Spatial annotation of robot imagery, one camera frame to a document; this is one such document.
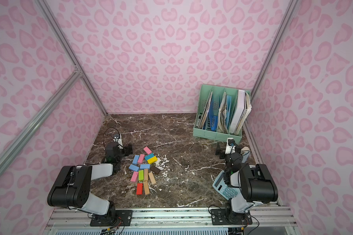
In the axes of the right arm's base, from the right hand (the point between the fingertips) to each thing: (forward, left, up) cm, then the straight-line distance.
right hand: (226, 141), depth 90 cm
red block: (-26, +51, -9) cm, 58 cm away
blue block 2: (-14, +57, -9) cm, 59 cm away
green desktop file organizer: (+14, +2, +11) cm, 18 cm away
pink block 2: (-19, +55, -8) cm, 59 cm away
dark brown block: (-14, +44, -10) cm, 47 cm away
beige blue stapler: (-3, -13, -8) cm, 16 cm away
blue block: (-8, +57, -8) cm, 58 cm away
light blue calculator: (-27, +2, -9) cm, 29 cm away
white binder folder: (+15, -8, +15) cm, 22 cm away
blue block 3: (-13, +50, -9) cm, 52 cm away
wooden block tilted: (-19, +45, -9) cm, 50 cm away
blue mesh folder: (+16, +6, +3) cm, 17 cm away
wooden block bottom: (-25, +47, -10) cm, 54 cm away
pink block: (-8, +53, -8) cm, 54 cm away
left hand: (+1, +65, -2) cm, 65 cm away
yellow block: (-9, +46, -9) cm, 47 cm away
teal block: (-6, +48, -9) cm, 50 cm away
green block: (-19, +51, -8) cm, 55 cm away
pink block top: (-2, +50, -9) cm, 51 cm away
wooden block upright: (-18, +48, -8) cm, 52 cm away
